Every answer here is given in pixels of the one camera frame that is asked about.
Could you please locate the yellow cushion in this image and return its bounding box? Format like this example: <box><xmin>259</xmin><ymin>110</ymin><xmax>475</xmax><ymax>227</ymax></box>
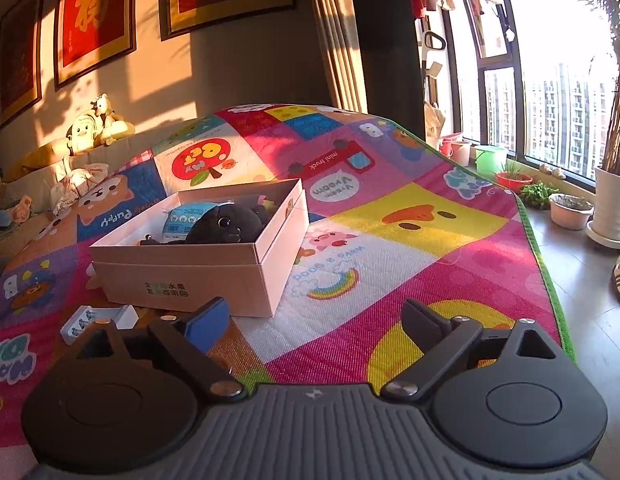
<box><xmin>4</xmin><ymin>137</ymin><xmax>71</xmax><ymax>182</ymax></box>

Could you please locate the beige cardboard box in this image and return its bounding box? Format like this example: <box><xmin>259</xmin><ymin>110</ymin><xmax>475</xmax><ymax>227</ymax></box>
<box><xmin>88</xmin><ymin>177</ymin><xmax>311</xmax><ymax>319</ymax></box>

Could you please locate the tall plant in white pot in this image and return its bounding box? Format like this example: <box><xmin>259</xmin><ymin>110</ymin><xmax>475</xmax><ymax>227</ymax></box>
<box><xmin>570</xmin><ymin>0</ymin><xmax>620</xmax><ymax>250</ymax></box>

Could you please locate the blue packet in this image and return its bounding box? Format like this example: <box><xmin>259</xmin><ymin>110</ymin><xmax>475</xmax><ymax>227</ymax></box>
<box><xmin>162</xmin><ymin>202</ymin><xmax>214</xmax><ymax>241</ymax></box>

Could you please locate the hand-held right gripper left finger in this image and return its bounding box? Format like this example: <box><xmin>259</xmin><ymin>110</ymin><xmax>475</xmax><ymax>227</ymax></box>
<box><xmin>74</xmin><ymin>296</ymin><xmax>247</xmax><ymax>401</ymax></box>

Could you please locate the low green plant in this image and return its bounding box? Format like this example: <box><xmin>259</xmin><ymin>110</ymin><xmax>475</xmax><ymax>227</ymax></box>
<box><xmin>519</xmin><ymin>180</ymin><xmax>559</xmax><ymax>209</ymax></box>

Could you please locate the dark red framed picture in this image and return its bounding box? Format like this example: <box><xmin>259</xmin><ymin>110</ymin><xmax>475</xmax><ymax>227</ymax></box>
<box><xmin>0</xmin><ymin>0</ymin><xmax>47</xmax><ymax>129</ymax></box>

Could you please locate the beige striped curtain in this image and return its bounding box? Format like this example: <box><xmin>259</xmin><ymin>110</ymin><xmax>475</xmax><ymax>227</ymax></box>
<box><xmin>305</xmin><ymin>0</ymin><xmax>369</xmax><ymax>114</ymax></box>

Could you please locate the beige sofa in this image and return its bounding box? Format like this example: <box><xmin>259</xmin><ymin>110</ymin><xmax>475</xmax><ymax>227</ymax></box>
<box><xmin>0</xmin><ymin>119</ymin><xmax>191</xmax><ymax>273</ymax></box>

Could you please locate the green plastic bucket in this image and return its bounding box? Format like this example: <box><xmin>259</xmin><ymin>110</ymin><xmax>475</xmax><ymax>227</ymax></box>
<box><xmin>473</xmin><ymin>144</ymin><xmax>509</xmax><ymax>176</ymax></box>

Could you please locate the colourful cartoon play mat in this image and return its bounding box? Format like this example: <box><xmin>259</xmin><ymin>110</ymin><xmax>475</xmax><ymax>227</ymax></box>
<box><xmin>0</xmin><ymin>104</ymin><xmax>577</xmax><ymax>467</ymax></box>

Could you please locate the pink plastic bucket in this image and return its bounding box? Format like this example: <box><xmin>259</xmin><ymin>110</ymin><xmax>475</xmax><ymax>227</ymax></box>
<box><xmin>439</xmin><ymin>132</ymin><xmax>472</xmax><ymax>166</ymax></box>

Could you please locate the large window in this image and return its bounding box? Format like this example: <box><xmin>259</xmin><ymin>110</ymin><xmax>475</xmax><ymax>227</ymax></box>
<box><xmin>440</xmin><ymin>0</ymin><xmax>620</xmax><ymax>182</ymax></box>

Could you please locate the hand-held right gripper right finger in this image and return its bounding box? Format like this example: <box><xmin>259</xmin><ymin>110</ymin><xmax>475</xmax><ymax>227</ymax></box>
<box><xmin>380</xmin><ymin>299</ymin><xmax>558</xmax><ymax>402</ymax></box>

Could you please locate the small bear plush toy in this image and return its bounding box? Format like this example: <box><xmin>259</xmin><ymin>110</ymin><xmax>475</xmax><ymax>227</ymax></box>
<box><xmin>91</xmin><ymin>93</ymin><xmax>116</xmax><ymax>117</ymax></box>

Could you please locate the red plant pot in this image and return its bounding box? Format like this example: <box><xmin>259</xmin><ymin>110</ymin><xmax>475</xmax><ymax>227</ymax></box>
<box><xmin>495</xmin><ymin>160</ymin><xmax>534</xmax><ymax>194</ymax></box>

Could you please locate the white mop handle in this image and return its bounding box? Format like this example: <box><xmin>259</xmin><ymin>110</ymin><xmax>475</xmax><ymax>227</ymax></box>
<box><xmin>422</xmin><ymin>30</ymin><xmax>446</xmax><ymax>82</ymax></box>

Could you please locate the white crumpled cloth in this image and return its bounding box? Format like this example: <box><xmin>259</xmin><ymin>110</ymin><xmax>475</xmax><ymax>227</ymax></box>
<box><xmin>50</xmin><ymin>162</ymin><xmax>111</xmax><ymax>217</ymax></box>

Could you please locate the black plush toy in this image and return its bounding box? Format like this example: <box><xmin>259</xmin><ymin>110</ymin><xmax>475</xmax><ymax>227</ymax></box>
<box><xmin>185</xmin><ymin>202</ymin><xmax>272</xmax><ymax>245</ymax></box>

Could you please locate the small beige plush toy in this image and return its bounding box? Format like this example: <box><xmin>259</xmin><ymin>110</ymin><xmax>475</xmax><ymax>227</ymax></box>
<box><xmin>10</xmin><ymin>193</ymin><xmax>35</xmax><ymax>224</ymax></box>

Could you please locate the yellow duck plush toy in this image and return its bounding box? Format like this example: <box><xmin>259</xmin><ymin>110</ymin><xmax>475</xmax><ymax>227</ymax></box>
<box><xmin>64</xmin><ymin>110</ymin><xmax>136</xmax><ymax>157</ymax></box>

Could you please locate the bright red framed picture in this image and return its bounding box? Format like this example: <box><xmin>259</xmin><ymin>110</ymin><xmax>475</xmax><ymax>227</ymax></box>
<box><xmin>53</xmin><ymin>0</ymin><xmax>138</xmax><ymax>92</ymax></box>

